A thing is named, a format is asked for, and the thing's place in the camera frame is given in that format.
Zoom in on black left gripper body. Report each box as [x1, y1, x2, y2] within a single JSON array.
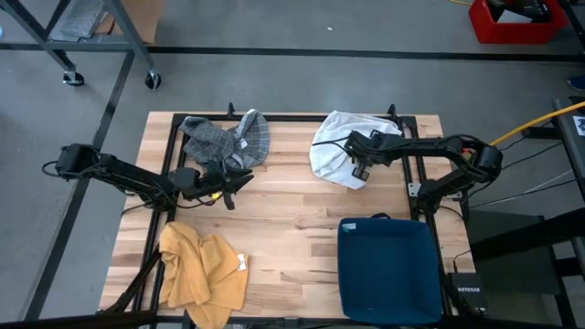
[[167, 159, 232, 202]]

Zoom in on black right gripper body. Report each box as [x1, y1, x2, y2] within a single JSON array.
[[345, 129, 404, 168]]

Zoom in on grey checked towel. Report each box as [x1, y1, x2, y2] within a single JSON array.
[[178, 108, 271, 169]]

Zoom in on white checked towel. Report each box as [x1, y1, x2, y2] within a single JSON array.
[[309, 110, 404, 191]]

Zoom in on blue fabric bin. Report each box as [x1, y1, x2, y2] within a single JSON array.
[[336, 212, 443, 326]]

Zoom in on yellow towel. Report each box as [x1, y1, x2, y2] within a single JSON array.
[[158, 221, 250, 329]]

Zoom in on grey metal cart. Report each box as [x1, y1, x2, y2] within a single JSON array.
[[0, 0, 162, 90]]

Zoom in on black floor stand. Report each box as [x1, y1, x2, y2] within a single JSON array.
[[465, 207, 585, 329]]

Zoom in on brown cardboard box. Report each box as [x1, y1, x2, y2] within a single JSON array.
[[94, 0, 165, 46]]

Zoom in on red plastic crate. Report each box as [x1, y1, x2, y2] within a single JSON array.
[[468, 0, 569, 46]]

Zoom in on black side desk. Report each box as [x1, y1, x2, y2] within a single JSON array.
[[551, 95, 585, 205]]

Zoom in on grey plastic bag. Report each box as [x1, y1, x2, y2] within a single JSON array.
[[48, 0, 109, 42]]

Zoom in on black device in crate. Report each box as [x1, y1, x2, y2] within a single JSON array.
[[484, 0, 553, 23]]

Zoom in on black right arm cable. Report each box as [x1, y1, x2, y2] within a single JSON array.
[[311, 135, 353, 159]]

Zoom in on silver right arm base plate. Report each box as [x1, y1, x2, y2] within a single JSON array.
[[408, 181, 463, 201]]

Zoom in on black outer rig frame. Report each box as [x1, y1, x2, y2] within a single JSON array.
[[0, 40, 585, 329]]

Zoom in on black floor cable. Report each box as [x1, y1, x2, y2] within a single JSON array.
[[468, 177, 578, 210], [497, 141, 564, 171]]

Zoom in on black network switch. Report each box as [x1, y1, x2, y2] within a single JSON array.
[[446, 271, 488, 313]]

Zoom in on white floor cable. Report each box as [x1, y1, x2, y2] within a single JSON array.
[[520, 168, 575, 196]]

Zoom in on thick yellow cable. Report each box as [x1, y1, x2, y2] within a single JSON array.
[[489, 100, 585, 147]]

